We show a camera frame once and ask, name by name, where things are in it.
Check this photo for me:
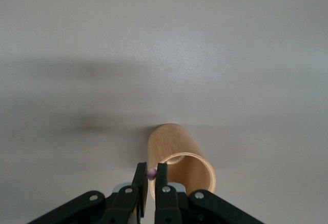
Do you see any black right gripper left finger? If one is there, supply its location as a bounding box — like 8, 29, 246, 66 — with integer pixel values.
27, 161, 149, 224

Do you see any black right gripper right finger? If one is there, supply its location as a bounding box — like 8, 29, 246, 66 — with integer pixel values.
153, 162, 264, 224

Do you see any pink chopstick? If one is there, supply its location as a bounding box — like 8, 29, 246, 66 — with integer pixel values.
146, 168, 158, 181

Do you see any wooden cylinder cup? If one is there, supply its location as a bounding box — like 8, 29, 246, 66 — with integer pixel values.
148, 123, 216, 204

